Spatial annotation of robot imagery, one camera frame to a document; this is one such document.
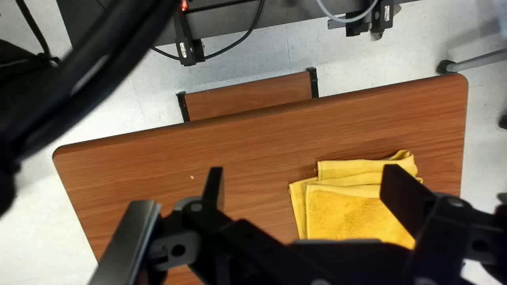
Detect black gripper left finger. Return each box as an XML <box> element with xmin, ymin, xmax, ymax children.
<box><xmin>199</xmin><ymin>167</ymin><xmax>226</xmax><ymax>213</ymax></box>

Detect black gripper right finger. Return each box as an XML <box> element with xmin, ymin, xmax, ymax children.
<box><xmin>378</xmin><ymin>164</ymin><xmax>440</xmax><ymax>251</ymax></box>

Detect yellow towel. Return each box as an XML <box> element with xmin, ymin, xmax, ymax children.
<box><xmin>288</xmin><ymin>149</ymin><xmax>424</xmax><ymax>251</ymax></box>

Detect black table leg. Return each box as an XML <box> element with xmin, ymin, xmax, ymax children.
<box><xmin>174</xmin><ymin>91</ymin><xmax>191</xmax><ymax>126</ymax></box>
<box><xmin>304</xmin><ymin>65</ymin><xmax>321</xmax><ymax>100</ymax></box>

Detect brown wooden table shelf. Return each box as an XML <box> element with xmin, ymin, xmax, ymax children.
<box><xmin>179</xmin><ymin>69</ymin><xmax>318</xmax><ymax>124</ymax></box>

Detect grey office chair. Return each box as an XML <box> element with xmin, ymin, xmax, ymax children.
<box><xmin>435</xmin><ymin>46</ymin><xmax>507</xmax><ymax>77</ymax></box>

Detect black breadboard platform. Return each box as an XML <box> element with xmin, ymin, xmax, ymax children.
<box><xmin>55</xmin><ymin>0</ymin><xmax>416</xmax><ymax>48</ymax></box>

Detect thin black cable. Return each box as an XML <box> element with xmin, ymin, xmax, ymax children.
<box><xmin>150</xmin><ymin>0</ymin><xmax>266</xmax><ymax>64</ymax></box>

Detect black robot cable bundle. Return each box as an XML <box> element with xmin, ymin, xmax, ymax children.
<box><xmin>0</xmin><ymin>0</ymin><xmax>179</xmax><ymax>216</ymax></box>

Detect grey cable coil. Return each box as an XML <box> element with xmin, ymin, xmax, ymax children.
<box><xmin>315</xmin><ymin>0</ymin><xmax>383</xmax><ymax>29</ymax></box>

